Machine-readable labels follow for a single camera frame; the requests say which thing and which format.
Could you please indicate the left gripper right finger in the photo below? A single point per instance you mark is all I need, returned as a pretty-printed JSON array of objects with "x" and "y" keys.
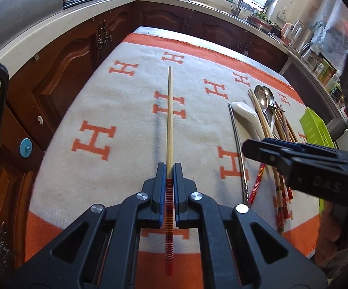
[{"x": 188, "y": 200}]

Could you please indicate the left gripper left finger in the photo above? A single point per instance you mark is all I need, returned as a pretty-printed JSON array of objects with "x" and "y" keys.
[{"x": 152, "y": 212}]

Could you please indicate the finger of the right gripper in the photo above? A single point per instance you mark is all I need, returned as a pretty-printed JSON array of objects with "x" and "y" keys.
[{"x": 313, "y": 169}]

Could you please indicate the cream chopstick red striped end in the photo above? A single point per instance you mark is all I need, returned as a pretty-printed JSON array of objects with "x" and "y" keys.
[{"x": 169, "y": 202}]

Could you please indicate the cream red-striped chopstick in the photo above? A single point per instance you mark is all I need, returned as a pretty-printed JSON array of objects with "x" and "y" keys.
[
  {"x": 265, "y": 130},
  {"x": 257, "y": 184}
]

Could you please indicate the large steel spoon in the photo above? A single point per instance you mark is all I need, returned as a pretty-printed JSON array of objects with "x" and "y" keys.
[{"x": 264, "y": 104}]

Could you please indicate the white ceramic soup spoon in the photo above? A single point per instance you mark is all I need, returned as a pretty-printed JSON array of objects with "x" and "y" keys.
[{"x": 249, "y": 114}]

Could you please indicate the plain brown bamboo chopstick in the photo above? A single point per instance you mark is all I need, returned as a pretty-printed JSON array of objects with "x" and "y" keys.
[{"x": 285, "y": 129}]

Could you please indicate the round steel serving spoon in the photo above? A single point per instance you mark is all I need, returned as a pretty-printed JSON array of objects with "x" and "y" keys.
[{"x": 270, "y": 98}]

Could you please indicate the person's right hand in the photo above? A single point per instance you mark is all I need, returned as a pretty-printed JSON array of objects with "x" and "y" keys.
[{"x": 328, "y": 234}]

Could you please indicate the grey frosted door cabinet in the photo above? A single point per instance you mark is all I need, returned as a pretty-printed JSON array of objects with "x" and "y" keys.
[{"x": 314, "y": 95}]

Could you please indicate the green plastic utensil tray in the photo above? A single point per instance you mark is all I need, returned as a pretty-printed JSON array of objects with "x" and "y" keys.
[{"x": 314, "y": 130}]

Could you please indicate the steel electric kettle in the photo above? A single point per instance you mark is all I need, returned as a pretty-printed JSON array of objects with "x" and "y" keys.
[{"x": 296, "y": 36}]

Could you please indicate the potted green plant bowl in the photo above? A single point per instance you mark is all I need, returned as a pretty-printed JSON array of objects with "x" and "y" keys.
[{"x": 260, "y": 21}]

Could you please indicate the wooden lower cabinets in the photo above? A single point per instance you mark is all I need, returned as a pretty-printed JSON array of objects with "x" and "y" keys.
[{"x": 74, "y": 133}]

